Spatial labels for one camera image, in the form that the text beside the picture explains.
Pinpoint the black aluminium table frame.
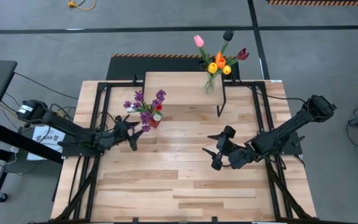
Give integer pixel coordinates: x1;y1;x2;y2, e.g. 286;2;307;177
50;79;318;224

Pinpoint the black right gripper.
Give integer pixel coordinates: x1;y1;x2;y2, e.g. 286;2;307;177
201;124;247;171

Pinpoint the dark red artificial tulip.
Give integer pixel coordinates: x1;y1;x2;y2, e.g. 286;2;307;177
227;47;250;67

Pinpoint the purple artificial flower bunch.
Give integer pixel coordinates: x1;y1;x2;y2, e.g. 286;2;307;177
122;89;167;133

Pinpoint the clear glass vase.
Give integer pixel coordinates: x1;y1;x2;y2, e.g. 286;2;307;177
204;74;219;95

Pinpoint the black floor mat hazard stripe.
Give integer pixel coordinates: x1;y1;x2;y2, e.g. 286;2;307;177
106;53;241;81

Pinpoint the yellow cable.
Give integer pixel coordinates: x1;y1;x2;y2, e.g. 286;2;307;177
67;0;97;11

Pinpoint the white paper sign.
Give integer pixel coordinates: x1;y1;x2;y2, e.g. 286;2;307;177
26;126;67;162

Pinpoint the orange artificial tulip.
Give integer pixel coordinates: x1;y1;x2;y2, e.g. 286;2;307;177
214;51;227;69

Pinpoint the wooden shelf with black legs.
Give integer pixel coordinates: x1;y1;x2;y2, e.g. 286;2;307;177
143;71;227;118

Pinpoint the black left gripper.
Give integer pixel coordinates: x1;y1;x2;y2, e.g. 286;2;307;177
112;114;145;152

